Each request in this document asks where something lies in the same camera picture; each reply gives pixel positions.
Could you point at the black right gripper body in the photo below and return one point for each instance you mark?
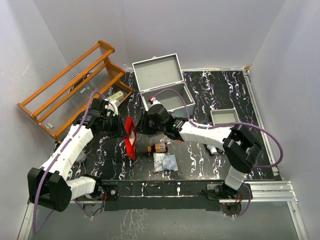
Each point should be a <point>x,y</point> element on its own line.
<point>150,127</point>

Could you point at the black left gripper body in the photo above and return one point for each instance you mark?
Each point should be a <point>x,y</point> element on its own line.
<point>111,125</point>

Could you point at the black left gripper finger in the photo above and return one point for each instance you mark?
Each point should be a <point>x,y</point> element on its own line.
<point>121,125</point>
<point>121,134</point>

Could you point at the red first aid pouch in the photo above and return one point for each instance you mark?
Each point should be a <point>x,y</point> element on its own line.
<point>130,141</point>

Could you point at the brown medicine bottle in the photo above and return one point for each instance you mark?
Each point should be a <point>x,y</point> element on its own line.
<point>158,148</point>

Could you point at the clear bag of plasters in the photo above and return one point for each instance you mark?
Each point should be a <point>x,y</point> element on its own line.
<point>164,161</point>

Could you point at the grey plastic tray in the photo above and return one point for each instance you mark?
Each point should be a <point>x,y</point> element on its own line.
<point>224,116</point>

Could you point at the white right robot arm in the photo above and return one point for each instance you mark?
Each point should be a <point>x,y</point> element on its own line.
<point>241,148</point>

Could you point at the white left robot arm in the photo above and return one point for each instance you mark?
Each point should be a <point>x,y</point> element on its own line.
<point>49,186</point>

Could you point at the white medicine box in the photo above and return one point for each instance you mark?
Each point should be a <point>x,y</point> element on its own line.
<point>117,98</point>

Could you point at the silver metal medicine case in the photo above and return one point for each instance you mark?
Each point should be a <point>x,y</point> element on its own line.
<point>162,77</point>

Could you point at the wooden shelf rack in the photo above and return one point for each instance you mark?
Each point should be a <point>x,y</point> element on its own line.
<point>55,105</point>

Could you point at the white green-label bottle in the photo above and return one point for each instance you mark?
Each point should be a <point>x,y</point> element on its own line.
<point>214,150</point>

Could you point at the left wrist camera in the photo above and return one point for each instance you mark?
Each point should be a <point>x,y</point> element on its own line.
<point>111,108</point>

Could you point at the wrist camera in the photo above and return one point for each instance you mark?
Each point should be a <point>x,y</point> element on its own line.
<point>111,108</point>
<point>153,101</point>

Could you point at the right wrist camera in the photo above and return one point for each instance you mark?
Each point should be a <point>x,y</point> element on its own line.
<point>153,101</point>

